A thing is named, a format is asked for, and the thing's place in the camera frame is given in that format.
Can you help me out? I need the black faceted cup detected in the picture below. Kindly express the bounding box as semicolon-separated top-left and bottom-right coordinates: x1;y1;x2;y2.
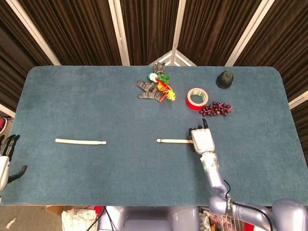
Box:
215;70;234;89

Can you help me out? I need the grey striped knit glove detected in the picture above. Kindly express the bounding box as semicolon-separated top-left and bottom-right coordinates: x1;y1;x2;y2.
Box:
153;62;167;74

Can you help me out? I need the brown cardboard box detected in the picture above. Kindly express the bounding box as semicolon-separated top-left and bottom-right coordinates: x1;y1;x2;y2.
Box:
45;205;84;218

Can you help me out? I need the colourful feather shuttlecock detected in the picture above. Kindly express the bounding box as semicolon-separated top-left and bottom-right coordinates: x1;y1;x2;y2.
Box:
147;71;176;102

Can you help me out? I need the plain wooden drumstick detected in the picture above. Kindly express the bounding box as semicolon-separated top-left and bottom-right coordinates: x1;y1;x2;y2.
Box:
55;138;107;145

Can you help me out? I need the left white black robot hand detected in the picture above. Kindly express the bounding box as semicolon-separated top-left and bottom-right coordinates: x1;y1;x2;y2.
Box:
0;134;28;193

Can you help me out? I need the blue velvet table cloth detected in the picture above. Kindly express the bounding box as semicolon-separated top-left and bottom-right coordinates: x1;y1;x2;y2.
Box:
0;65;308;207

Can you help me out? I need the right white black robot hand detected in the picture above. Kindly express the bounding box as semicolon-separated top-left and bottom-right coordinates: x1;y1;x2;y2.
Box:
188;118;216;154

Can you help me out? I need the wooden drumstick dark neck ring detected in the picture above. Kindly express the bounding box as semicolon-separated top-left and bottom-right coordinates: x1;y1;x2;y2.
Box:
156;138;193;144

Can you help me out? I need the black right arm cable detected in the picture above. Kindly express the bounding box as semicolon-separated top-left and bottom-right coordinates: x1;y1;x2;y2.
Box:
223;179;275;231

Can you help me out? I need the grey striped glove orange cuff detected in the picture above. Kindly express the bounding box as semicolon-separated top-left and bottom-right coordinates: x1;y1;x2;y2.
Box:
136;80;169;103

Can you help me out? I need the purple grape bunch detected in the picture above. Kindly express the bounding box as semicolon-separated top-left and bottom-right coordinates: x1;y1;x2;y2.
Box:
199;102;234;117

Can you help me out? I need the red shoe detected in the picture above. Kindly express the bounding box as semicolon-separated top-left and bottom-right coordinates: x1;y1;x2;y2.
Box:
0;116;8;135

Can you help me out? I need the metal wire basket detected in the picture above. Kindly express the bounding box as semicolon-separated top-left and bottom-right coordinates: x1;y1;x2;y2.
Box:
199;206;248;231

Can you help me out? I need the white paper scrap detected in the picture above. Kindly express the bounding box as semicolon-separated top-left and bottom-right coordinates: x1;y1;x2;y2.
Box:
5;217;17;229

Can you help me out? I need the white checked bag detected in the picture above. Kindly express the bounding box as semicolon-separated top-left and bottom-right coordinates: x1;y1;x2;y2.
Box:
61;208;98;231

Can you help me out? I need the small red object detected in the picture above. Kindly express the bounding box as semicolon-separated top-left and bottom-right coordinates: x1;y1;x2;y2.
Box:
92;205;104;218

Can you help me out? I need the red tape roll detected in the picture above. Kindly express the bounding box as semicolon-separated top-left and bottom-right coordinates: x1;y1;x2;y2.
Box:
185;88;209;111

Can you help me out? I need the lavender robot base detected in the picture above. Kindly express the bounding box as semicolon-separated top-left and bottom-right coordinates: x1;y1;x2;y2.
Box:
98;205;200;231

